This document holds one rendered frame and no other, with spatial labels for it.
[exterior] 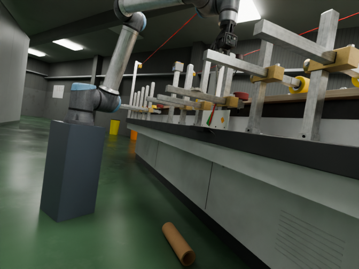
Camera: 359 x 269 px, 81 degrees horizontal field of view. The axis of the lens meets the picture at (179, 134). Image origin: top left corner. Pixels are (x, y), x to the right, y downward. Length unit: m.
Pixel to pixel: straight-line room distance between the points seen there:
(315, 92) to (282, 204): 0.54
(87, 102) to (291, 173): 1.22
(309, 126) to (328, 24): 0.31
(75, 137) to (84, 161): 0.17
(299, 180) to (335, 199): 0.11
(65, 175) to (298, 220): 1.25
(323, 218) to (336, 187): 0.29
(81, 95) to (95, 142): 0.31
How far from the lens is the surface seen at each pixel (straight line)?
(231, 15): 1.16
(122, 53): 1.57
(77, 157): 1.46
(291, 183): 0.81
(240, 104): 1.15
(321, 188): 0.76
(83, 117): 1.48
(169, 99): 1.22
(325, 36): 0.84
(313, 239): 1.04
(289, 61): 6.10
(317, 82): 0.79
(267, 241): 1.19
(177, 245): 1.25
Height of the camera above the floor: 0.68
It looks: 2 degrees down
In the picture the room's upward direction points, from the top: 9 degrees clockwise
